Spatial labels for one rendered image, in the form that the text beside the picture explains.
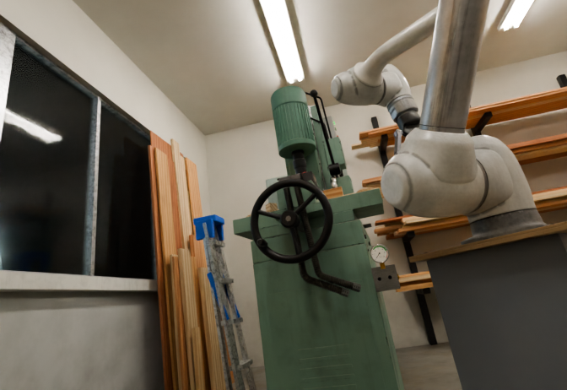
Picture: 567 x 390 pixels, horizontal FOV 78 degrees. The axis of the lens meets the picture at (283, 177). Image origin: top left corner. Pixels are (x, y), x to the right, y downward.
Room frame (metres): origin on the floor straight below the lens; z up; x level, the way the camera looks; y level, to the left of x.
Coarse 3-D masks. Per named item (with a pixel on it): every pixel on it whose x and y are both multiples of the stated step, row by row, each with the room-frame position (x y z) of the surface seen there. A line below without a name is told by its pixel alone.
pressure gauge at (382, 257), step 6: (372, 246) 1.21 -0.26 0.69; (378, 246) 1.20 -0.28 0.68; (384, 246) 1.20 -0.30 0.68; (372, 252) 1.21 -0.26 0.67; (378, 252) 1.20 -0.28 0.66; (384, 252) 1.20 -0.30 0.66; (372, 258) 1.21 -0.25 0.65; (378, 258) 1.21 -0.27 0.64; (384, 258) 1.20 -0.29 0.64; (384, 264) 1.22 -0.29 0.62
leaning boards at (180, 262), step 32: (160, 160) 2.63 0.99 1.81; (160, 192) 2.59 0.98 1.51; (192, 192) 3.21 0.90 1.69; (160, 224) 2.58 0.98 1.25; (192, 224) 3.20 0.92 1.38; (160, 256) 2.57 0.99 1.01; (192, 256) 2.95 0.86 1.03; (160, 288) 2.54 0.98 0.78; (192, 288) 2.69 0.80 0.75; (160, 320) 2.53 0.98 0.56; (192, 320) 2.63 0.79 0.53; (192, 352) 2.58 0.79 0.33; (192, 384) 2.56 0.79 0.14; (224, 384) 2.95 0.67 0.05
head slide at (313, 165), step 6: (306, 156) 1.56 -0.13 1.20; (312, 156) 1.56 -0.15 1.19; (306, 162) 1.57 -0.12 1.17; (312, 162) 1.56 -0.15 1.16; (318, 162) 1.59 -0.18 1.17; (306, 168) 1.57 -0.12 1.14; (312, 168) 1.56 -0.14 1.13; (318, 168) 1.56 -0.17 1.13; (294, 174) 1.58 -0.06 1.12; (318, 174) 1.55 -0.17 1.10; (318, 180) 1.56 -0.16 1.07; (318, 186) 1.56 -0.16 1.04
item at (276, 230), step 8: (320, 216) 1.31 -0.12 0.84; (336, 216) 1.29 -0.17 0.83; (344, 216) 1.29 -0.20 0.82; (352, 216) 1.28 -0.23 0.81; (312, 224) 1.32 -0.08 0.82; (320, 224) 1.31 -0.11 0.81; (264, 232) 1.36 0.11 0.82; (272, 232) 1.36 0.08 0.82; (280, 232) 1.35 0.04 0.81; (288, 232) 1.34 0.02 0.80
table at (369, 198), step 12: (360, 192) 1.27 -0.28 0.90; (372, 192) 1.26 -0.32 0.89; (312, 204) 1.22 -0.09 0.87; (336, 204) 1.29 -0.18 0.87; (348, 204) 1.28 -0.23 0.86; (360, 204) 1.27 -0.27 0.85; (372, 204) 1.26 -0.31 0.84; (264, 216) 1.36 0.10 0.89; (300, 216) 1.26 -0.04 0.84; (312, 216) 1.29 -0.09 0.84; (360, 216) 1.43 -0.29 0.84; (240, 228) 1.39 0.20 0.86; (252, 240) 1.59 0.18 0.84
